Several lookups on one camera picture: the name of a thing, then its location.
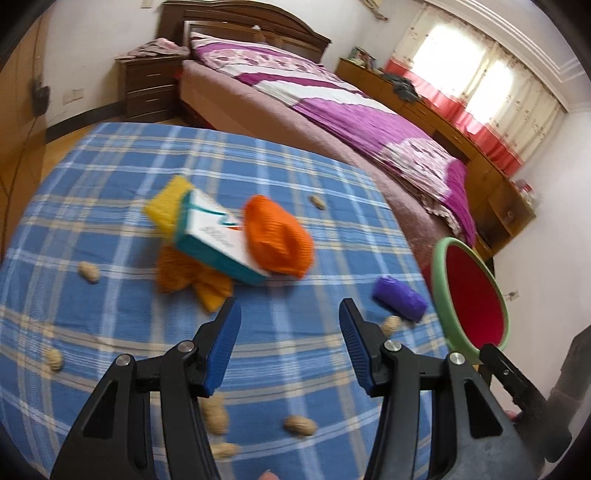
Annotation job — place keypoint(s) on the peanut left on table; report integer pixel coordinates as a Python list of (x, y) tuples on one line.
[(89, 272)]

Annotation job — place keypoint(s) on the blue plaid tablecloth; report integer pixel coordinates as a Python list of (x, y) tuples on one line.
[(59, 333)]

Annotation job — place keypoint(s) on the peanut front centre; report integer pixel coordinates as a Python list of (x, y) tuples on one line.
[(300, 426)]

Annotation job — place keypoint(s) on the peanut far on table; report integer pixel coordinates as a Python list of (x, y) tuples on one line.
[(317, 202)]

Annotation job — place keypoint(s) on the black charger on wall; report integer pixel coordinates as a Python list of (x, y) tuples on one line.
[(40, 97)]

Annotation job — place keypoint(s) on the long wooden cabinet desk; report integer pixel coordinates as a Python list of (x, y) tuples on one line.
[(497, 206)]

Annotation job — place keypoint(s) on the purple plastic bag roll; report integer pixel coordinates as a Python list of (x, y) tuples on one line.
[(398, 297)]

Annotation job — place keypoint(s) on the bed with purple quilt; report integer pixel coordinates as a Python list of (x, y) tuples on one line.
[(265, 92)]

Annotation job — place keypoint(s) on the peanut on table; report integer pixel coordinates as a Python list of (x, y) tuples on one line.
[(317, 202), (89, 272)]

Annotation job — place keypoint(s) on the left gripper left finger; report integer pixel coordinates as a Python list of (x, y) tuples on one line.
[(213, 345)]

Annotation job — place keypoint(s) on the peanut near yellow box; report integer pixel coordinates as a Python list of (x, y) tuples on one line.
[(390, 325)]

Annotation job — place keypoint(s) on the orange cloth ball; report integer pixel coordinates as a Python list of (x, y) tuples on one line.
[(275, 238)]

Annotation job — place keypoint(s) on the yellow sponge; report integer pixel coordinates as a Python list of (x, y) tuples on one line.
[(163, 209)]

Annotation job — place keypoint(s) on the white teal medicine box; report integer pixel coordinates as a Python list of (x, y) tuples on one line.
[(209, 233)]

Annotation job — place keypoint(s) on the orange paper bow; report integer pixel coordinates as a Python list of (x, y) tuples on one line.
[(176, 271)]

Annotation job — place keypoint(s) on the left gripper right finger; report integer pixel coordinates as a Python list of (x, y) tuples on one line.
[(365, 344)]

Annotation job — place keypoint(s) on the dark wooden nightstand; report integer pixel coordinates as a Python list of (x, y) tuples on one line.
[(148, 80)]

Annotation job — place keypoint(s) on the red bin with green rim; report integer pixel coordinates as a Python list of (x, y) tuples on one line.
[(470, 306)]

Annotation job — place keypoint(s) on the grey clothes pile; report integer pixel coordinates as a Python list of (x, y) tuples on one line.
[(403, 87)]

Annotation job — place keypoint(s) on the red and white curtains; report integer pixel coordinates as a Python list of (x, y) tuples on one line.
[(478, 86)]

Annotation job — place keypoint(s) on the wooden wardrobe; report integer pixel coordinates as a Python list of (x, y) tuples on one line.
[(22, 128)]

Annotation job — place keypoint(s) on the dark wooden headboard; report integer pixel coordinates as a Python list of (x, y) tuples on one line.
[(248, 21)]

